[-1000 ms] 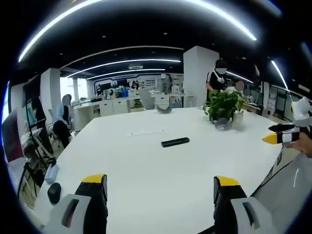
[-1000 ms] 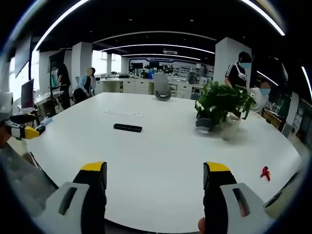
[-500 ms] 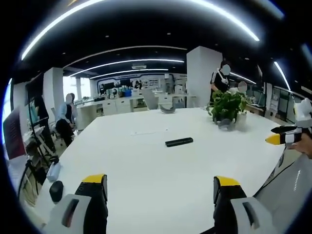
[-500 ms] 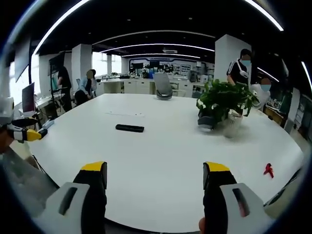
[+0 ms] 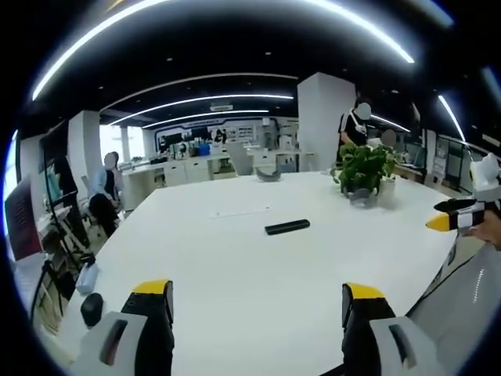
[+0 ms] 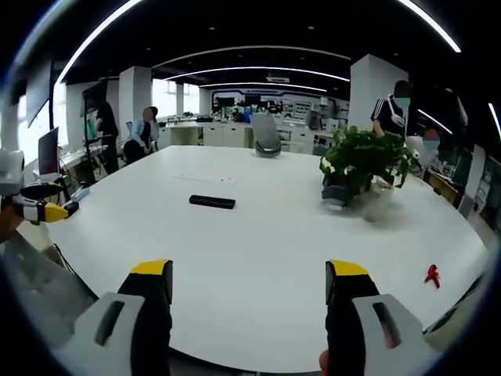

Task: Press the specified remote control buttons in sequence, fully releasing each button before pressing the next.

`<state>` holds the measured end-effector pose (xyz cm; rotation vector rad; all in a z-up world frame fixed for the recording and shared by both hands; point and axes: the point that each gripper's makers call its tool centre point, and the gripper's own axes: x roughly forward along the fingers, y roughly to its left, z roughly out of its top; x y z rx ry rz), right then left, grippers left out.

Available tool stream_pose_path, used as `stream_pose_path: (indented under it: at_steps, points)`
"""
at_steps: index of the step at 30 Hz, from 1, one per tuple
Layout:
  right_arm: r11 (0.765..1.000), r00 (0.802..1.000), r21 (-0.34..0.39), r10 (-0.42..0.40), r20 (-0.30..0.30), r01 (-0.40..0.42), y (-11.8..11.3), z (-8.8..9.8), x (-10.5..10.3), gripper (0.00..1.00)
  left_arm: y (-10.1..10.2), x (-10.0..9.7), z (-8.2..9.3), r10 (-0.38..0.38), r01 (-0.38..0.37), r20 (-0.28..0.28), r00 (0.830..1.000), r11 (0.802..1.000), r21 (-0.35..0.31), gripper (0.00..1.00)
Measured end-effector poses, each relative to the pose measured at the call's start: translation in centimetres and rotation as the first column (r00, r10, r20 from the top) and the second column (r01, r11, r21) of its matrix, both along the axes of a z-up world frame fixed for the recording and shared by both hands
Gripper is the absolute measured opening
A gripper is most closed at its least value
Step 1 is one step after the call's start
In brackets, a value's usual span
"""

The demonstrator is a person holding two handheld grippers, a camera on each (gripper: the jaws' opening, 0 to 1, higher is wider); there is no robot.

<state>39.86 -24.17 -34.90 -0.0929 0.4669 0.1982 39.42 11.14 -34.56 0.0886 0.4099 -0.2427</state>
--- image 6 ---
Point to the small red object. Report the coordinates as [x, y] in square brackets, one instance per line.
[433, 275]

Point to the computer monitor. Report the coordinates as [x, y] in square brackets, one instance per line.
[48, 150]

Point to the person's right hand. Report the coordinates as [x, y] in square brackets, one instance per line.
[324, 361]

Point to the grey rounded object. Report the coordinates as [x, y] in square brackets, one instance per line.
[333, 194]

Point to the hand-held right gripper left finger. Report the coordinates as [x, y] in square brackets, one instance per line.
[117, 321]

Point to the person's left hand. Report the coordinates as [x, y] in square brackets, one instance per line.
[7, 221]

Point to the grey office chair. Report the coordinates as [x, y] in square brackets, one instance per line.
[266, 135]

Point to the black remote control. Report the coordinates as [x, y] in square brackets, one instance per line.
[212, 202]

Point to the white ribbed plant pot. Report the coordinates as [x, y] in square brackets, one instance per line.
[377, 201]

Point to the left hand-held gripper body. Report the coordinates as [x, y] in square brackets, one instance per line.
[9, 172]

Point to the green potted plant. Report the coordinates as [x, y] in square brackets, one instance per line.
[364, 156]

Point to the white cabinet row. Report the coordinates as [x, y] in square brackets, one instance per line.
[207, 133]

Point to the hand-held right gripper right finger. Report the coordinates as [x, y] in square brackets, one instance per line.
[364, 313]

